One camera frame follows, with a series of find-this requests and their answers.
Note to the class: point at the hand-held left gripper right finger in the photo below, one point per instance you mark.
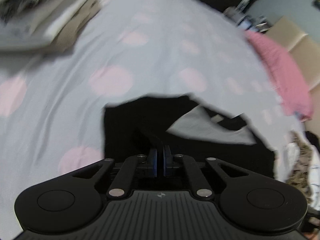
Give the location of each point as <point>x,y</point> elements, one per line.
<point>166,162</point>

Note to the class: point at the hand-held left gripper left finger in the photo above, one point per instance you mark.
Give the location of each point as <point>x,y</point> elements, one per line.
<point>153,162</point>

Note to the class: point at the grey shirt with black sleeves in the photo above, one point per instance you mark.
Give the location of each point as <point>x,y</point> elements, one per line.
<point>120,130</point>

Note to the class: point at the stack of folded clothes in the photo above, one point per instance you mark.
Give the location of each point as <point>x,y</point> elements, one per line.
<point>25,35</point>

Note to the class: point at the bed with dotted grey sheet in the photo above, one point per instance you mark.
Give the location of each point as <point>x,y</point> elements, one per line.
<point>150,55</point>

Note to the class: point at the white textured cloth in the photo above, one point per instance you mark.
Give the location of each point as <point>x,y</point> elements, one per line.
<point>291,152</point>

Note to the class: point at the brown striped garment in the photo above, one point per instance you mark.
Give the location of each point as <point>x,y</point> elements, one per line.
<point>300,160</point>

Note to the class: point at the black garment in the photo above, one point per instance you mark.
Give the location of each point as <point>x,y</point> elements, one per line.
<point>313,140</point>

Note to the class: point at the pale blue garment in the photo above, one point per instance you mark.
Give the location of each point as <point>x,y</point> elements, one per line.
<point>315,175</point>

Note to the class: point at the pink pillow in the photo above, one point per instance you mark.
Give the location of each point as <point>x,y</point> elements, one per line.
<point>282,67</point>

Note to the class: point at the white nightstand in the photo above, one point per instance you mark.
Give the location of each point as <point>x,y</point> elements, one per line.
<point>243,21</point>

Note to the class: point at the cream padded headboard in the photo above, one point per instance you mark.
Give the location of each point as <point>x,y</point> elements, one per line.
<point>300,45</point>

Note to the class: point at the dark floral folded garment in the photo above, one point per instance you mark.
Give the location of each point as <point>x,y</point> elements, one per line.
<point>25,2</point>

